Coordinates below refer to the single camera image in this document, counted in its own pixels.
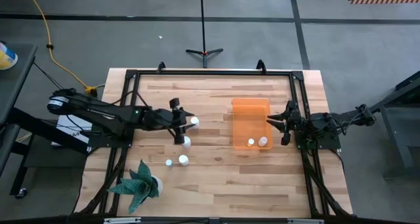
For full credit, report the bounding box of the white round plant pot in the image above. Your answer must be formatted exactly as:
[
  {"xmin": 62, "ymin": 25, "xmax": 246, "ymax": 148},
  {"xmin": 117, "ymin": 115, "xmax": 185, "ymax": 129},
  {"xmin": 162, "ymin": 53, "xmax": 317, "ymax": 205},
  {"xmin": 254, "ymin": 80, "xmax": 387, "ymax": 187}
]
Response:
[{"xmin": 150, "ymin": 174, "xmax": 164, "ymax": 196}]

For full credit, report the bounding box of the black equipment cart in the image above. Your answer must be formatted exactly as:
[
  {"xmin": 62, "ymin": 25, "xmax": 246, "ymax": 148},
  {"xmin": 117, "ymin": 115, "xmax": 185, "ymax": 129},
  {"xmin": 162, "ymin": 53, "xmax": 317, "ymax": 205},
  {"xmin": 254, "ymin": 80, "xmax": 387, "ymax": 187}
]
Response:
[{"xmin": 369, "ymin": 69, "xmax": 420, "ymax": 179}]

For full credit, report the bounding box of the black metal table frame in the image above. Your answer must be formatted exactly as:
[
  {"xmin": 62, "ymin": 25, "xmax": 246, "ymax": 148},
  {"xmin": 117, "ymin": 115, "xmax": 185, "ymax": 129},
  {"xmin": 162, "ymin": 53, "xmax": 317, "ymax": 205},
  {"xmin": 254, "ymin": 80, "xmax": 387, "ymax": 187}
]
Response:
[{"xmin": 78, "ymin": 61, "xmax": 354, "ymax": 219}]

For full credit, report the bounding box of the white paper box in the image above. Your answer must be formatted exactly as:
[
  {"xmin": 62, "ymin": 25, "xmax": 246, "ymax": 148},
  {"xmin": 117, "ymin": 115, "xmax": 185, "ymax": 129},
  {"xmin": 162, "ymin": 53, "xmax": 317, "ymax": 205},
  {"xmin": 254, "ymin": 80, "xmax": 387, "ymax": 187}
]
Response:
[{"xmin": 51, "ymin": 114, "xmax": 93, "ymax": 146}]

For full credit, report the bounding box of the black side table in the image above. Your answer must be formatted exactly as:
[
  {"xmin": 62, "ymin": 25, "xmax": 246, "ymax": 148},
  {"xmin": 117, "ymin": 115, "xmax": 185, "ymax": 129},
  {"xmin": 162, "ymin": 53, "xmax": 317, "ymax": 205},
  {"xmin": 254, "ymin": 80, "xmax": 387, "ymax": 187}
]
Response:
[{"xmin": 0, "ymin": 43, "xmax": 95, "ymax": 199}]

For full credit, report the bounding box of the silver aluminium extrusion bar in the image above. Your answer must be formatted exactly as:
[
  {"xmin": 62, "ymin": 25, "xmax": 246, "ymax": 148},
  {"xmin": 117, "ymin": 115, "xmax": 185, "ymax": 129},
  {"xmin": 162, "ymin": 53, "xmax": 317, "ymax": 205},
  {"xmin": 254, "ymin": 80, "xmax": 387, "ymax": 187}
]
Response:
[
  {"xmin": 286, "ymin": 218, "xmax": 325, "ymax": 224},
  {"xmin": 104, "ymin": 217, "xmax": 142, "ymax": 224}
]

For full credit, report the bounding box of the white yellow wipes canister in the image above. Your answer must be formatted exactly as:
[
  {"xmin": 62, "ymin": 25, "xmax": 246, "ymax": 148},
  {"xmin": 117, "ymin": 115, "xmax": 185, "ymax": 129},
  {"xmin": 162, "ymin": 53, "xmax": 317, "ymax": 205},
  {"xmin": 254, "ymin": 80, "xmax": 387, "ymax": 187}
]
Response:
[{"xmin": 0, "ymin": 41, "xmax": 19, "ymax": 71}]

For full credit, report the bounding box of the green artificial snake plant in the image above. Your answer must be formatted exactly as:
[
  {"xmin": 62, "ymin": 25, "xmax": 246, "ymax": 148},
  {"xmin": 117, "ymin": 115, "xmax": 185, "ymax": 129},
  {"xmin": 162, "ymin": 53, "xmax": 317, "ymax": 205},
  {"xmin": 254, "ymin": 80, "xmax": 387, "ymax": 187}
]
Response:
[{"xmin": 106, "ymin": 159, "xmax": 161, "ymax": 214}]

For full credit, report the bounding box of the orange translucent plastic basket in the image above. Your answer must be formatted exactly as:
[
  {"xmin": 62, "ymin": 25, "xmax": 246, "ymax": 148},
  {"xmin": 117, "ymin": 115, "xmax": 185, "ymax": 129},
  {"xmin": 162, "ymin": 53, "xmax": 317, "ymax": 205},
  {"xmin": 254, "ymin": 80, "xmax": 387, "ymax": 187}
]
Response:
[{"xmin": 231, "ymin": 98, "xmax": 274, "ymax": 151}]

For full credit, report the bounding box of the yellow power cable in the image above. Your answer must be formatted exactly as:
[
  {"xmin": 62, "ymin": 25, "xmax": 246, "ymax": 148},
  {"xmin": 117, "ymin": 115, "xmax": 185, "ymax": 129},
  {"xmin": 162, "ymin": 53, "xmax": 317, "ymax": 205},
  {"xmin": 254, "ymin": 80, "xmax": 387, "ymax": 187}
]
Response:
[{"xmin": 23, "ymin": 0, "xmax": 99, "ymax": 97}]

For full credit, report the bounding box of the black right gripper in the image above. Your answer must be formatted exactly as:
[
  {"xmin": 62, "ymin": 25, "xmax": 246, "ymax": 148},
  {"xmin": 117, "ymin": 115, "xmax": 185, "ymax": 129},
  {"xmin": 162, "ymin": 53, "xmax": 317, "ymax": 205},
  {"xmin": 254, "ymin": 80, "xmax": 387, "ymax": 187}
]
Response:
[{"xmin": 266, "ymin": 100, "xmax": 316, "ymax": 147}]

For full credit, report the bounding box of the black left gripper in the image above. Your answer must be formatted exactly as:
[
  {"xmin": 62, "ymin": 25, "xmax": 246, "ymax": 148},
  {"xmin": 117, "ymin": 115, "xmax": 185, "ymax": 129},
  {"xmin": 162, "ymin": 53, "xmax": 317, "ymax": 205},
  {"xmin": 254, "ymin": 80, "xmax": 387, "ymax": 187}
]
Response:
[{"xmin": 144, "ymin": 97, "xmax": 200, "ymax": 145}]

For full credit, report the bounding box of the black tripod stand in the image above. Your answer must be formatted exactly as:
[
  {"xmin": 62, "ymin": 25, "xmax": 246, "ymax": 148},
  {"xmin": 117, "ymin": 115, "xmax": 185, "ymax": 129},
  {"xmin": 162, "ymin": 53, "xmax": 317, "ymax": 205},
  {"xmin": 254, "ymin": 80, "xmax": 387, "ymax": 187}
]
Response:
[{"xmin": 185, "ymin": 0, "xmax": 224, "ymax": 69}]

